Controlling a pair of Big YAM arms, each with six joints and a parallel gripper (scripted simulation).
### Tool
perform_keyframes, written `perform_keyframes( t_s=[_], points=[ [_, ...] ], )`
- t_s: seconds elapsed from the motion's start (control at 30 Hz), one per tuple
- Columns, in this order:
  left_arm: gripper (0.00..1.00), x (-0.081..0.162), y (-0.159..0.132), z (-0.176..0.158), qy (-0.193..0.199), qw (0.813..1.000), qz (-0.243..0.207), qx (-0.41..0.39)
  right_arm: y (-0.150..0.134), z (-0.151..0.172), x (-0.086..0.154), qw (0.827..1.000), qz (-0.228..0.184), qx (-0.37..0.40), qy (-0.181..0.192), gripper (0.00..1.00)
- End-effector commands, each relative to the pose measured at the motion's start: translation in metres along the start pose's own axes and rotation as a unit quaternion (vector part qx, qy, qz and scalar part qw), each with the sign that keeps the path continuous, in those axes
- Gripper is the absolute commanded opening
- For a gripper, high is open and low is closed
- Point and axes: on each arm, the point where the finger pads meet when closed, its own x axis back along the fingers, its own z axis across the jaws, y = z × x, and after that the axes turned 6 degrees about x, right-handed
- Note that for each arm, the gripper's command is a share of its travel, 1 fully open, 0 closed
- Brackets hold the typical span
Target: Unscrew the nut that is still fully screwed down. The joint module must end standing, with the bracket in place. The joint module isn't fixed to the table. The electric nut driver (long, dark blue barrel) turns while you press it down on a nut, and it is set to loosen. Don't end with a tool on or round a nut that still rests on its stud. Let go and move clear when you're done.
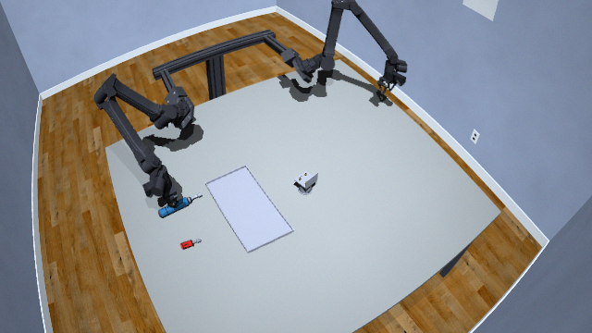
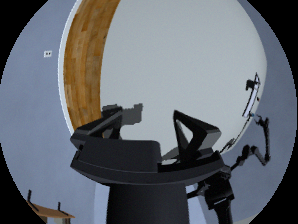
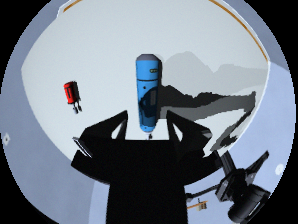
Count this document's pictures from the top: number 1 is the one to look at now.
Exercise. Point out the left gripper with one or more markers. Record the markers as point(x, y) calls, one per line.
point(383, 78)

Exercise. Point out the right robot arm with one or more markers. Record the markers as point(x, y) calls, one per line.
point(146, 158)

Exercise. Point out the red-handled nut driver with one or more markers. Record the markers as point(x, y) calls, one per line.
point(188, 244)

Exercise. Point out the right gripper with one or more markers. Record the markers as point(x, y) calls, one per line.
point(170, 194)

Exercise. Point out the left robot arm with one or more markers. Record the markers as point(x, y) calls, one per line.
point(326, 61)

